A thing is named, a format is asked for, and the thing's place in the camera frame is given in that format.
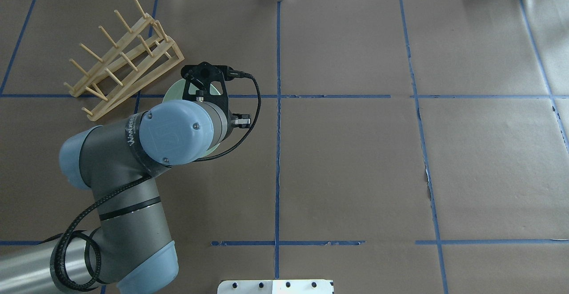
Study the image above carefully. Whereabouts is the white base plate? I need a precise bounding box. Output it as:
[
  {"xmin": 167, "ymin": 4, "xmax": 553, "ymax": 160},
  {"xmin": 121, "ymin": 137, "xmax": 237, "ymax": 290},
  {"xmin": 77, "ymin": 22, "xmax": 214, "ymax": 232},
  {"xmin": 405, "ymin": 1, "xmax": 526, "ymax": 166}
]
[{"xmin": 217, "ymin": 278, "xmax": 335, "ymax": 294}]

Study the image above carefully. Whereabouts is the wooden dish rack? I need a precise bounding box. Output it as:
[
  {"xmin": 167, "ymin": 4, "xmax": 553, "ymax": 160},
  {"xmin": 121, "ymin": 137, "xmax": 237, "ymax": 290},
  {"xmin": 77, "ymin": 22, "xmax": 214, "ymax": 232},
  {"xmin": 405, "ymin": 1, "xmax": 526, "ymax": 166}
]
[{"xmin": 64, "ymin": 0, "xmax": 184, "ymax": 122}]

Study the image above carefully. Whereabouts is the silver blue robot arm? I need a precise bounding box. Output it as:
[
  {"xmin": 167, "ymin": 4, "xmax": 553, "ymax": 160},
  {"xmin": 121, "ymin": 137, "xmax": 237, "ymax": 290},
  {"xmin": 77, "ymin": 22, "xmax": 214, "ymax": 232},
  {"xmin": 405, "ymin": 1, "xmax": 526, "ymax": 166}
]
[{"xmin": 1, "ymin": 99, "xmax": 258, "ymax": 294}]

